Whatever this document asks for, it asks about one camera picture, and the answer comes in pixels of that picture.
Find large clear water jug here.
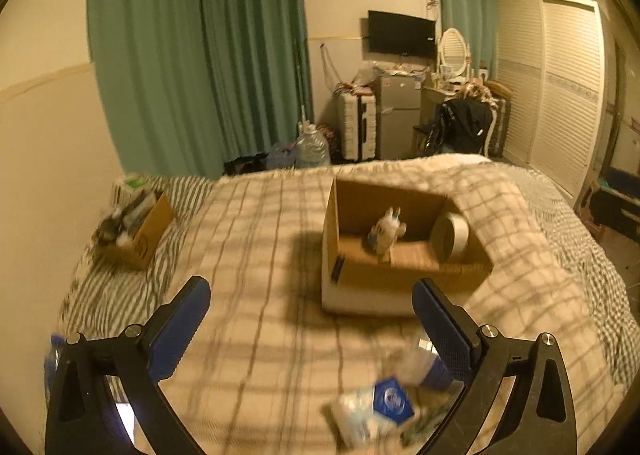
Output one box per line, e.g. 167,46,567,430
295,124,331,169

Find black wall television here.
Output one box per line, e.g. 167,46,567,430
368,10,437,60

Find green right curtain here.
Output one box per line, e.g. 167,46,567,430
439,0,498,76

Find blue water bottle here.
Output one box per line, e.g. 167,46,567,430
43,334,65,403

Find grey tape roll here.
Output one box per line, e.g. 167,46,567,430
430,212,470,263

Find white oval vanity mirror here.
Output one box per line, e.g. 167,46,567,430
437,27,471,80

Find small cardboard box with items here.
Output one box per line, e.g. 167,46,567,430
93,175,175,271

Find clear bottle blue label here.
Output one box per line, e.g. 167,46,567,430
393,327,463,392

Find beige plaid blanket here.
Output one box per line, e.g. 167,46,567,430
163,156,628,454

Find white suitcase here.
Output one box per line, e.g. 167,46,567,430
337,93,376,163

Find green left curtain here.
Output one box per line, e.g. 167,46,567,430
87,0,312,179

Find large open cardboard box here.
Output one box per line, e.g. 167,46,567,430
321,178,494,317

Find black clothes on chair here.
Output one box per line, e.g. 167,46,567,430
416,98,494,156

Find green curtain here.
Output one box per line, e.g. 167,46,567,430
87,0,312,179
439,0,498,76

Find checked grey bedsheet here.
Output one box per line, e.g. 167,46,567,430
58,160,639,393

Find white blue toy figurine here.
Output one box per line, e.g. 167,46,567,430
367,207,407,262

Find grey mini fridge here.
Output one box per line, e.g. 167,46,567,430
375,75,422,160

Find white louvred wardrobe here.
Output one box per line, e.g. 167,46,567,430
497,0,606,205

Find blue white snack packet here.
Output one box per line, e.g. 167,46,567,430
330,377,414,449

